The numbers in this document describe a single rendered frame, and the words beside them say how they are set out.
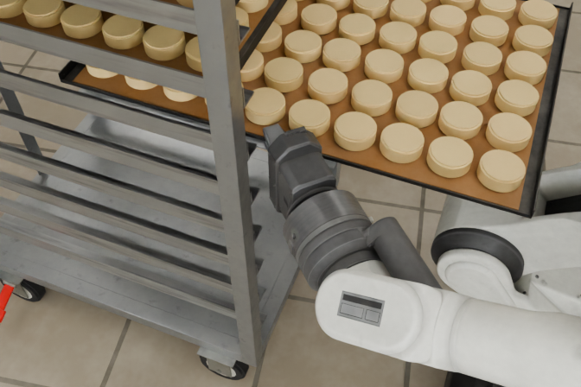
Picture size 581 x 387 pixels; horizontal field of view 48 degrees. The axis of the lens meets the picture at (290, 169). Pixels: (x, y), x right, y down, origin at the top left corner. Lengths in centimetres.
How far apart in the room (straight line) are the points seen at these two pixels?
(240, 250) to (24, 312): 75
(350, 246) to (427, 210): 100
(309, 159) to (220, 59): 14
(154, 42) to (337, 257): 34
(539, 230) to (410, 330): 48
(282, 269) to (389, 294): 76
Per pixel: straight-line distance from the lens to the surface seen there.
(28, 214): 125
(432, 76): 84
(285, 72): 82
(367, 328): 58
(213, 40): 64
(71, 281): 138
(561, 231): 100
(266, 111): 77
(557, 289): 112
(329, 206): 65
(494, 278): 103
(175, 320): 128
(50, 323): 152
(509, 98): 83
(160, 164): 89
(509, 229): 101
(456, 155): 75
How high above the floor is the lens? 128
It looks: 50 degrees down
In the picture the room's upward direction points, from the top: straight up
